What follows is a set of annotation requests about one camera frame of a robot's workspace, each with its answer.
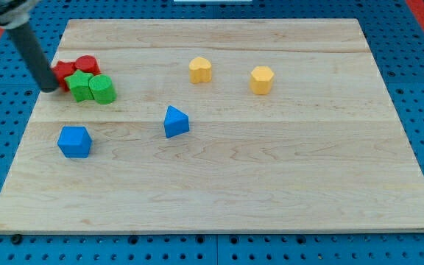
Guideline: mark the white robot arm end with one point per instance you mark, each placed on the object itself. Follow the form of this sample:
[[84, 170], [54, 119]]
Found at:
[[14, 13]]

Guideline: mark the blue triangle block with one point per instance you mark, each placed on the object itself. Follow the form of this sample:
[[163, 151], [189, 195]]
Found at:
[[176, 122]]

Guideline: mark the blue cube block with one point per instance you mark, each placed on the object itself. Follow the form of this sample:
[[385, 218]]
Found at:
[[74, 142]]

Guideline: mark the yellow heart block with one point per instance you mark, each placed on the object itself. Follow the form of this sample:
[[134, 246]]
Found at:
[[200, 70]]

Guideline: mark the yellow hexagon block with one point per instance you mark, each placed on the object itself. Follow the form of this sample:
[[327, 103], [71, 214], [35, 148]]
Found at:
[[261, 80]]

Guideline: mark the wooden board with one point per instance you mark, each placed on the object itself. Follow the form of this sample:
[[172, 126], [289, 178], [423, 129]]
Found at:
[[323, 152]]

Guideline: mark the green cylinder block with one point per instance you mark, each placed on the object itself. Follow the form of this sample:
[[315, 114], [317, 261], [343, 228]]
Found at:
[[102, 89]]

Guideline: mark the red cylinder block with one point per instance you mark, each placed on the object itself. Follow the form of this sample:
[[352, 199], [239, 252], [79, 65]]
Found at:
[[87, 64]]

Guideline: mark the green star block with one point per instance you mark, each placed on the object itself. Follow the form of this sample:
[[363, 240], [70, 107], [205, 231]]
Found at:
[[78, 84]]

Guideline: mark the red star block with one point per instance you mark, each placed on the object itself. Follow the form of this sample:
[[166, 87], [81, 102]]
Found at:
[[62, 70]]

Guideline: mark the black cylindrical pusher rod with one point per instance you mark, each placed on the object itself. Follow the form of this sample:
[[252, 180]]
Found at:
[[25, 41]]

